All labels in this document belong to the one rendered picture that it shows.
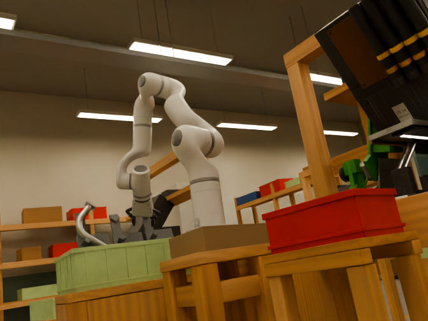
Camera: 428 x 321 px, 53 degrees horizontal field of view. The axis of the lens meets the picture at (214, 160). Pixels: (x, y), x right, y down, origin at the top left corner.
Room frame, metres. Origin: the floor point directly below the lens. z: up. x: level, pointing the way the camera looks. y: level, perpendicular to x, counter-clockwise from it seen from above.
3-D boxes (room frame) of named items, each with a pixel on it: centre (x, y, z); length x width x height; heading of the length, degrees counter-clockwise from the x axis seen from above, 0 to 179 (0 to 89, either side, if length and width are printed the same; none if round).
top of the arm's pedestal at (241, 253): (1.65, 0.06, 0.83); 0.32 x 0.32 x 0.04; 33
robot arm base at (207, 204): (1.65, 0.05, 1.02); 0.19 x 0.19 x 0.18
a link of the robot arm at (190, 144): (1.63, 0.07, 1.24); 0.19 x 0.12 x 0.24; 136
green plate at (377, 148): (1.57, -0.66, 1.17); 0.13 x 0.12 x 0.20; 37
